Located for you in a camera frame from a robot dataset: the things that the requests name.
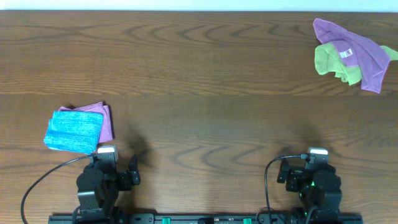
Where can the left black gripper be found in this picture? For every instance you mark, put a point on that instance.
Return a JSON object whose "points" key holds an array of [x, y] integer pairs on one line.
{"points": [[125, 179]]}

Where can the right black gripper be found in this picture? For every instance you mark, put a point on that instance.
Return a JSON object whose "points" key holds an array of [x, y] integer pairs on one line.
{"points": [[295, 176]]}

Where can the purple cloth with label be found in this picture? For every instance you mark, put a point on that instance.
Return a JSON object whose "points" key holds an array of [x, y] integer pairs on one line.
{"points": [[327, 31]]}

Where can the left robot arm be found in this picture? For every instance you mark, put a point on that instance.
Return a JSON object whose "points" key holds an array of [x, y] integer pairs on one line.
{"points": [[98, 189]]}

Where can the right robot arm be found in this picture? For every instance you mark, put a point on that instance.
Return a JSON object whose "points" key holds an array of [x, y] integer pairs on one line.
{"points": [[318, 186]]}

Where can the folded purple cloth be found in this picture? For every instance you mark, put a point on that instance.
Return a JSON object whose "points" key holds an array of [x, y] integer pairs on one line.
{"points": [[106, 133]]}

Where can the folded blue cloth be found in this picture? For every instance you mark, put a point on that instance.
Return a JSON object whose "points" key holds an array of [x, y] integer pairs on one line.
{"points": [[74, 131]]}

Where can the green cloth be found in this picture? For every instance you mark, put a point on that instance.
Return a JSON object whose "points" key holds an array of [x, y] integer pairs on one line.
{"points": [[353, 63]]}

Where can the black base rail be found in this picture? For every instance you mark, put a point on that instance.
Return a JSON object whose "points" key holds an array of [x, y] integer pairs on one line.
{"points": [[148, 218]]}

